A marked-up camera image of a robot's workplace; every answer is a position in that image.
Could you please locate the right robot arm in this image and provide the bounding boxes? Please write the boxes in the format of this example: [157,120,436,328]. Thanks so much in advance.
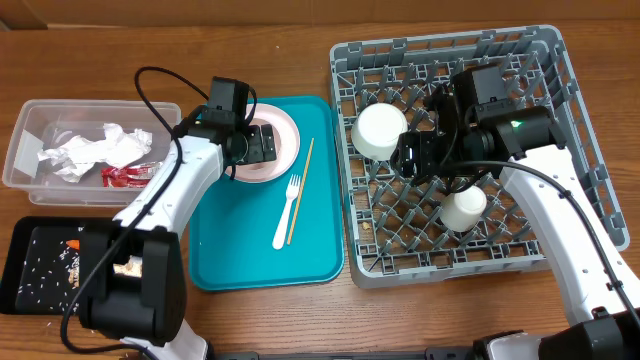
[391,65,639,359]

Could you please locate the orange carrot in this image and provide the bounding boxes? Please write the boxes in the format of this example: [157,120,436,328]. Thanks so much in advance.
[66,240,80,250]

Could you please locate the cream bowl with nuts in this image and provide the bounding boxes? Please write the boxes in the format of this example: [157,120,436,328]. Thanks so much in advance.
[351,103,408,161]

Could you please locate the white napkin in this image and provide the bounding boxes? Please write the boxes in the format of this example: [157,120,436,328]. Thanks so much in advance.
[98,123,153,168]
[37,135,101,183]

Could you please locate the grey dishwasher rack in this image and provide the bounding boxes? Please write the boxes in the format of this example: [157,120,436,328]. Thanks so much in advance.
[329,25,630,288]

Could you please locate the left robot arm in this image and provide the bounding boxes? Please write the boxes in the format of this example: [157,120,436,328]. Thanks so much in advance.
[60,77,276,359]

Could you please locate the white paper cup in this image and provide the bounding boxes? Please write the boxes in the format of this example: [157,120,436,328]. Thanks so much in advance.
[440,186,487,232]

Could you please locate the white round plate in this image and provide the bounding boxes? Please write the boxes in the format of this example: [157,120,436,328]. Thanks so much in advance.
[235,103,300,183]

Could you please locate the black plastic tray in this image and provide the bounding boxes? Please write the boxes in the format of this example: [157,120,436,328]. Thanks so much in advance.
[1,216,120,315]

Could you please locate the wooden chopstick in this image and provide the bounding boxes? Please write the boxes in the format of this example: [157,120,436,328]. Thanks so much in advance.
[286,138,315,245]

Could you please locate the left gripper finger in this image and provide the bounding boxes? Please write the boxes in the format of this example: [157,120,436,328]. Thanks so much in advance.
[247,125,264,164]
[260,124,277,162]

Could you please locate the teal plastic tray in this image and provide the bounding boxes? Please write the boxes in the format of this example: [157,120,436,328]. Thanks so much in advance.
[189,96,344,291]

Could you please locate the red snack wrapper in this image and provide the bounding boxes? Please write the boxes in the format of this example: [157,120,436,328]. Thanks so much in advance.
[101,162,162,188]

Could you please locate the nuts and rice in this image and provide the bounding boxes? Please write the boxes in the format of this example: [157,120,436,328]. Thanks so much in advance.
[17,225,144,314]

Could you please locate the white plastic fork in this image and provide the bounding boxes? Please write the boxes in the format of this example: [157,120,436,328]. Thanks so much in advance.
[272,174,301,250]

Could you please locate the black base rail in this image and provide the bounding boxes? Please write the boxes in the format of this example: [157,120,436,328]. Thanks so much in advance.
[214,346,472,360]

